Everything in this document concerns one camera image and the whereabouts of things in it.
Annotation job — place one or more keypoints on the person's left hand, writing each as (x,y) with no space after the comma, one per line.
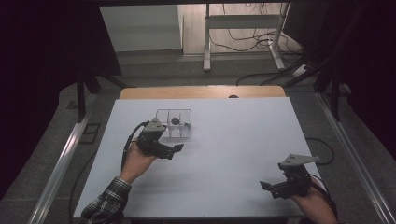
(137,163)

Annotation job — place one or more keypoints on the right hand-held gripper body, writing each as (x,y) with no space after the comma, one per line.
(295,177)

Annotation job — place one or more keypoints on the white metal table frame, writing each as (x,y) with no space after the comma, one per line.
(239,21)

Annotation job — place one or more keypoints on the person's right hand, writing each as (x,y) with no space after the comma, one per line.
(316,205)

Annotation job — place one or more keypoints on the clear plastic organizer box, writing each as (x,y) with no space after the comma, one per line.
(182,129)

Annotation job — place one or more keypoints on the metal floor rail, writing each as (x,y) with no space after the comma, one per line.
(358,161)
(59,171)

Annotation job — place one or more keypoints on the black stand legs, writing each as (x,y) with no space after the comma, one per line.
(88,85)
(330,81)

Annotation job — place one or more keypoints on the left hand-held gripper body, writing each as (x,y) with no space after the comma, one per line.
(151,138)

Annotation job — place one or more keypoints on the white power strip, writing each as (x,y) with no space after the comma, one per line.
(300,70)

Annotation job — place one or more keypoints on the black floor frame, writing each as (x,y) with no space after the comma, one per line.
(90,133)

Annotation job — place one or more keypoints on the black curtain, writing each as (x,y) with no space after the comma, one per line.
(40,62)
(358,62)

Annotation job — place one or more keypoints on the wooden table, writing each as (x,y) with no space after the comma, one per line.
(199,92)

